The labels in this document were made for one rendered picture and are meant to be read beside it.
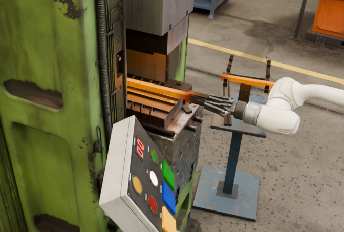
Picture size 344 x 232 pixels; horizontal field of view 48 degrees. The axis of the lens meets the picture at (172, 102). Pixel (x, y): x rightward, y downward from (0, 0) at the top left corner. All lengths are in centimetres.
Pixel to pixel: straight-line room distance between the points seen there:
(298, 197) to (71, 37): 200
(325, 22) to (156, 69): 341
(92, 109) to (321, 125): 252
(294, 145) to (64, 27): 235
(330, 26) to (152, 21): 389
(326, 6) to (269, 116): 358
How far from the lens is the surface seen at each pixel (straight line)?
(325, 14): 504
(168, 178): 128
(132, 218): 104
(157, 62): 191
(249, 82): 201
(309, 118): 357
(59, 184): 178
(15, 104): 154
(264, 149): 309
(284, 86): 163
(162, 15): 133
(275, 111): 154
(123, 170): 105
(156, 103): 167
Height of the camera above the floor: 191
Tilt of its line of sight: 33 degrees down
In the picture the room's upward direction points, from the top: 3 degrees clockwise
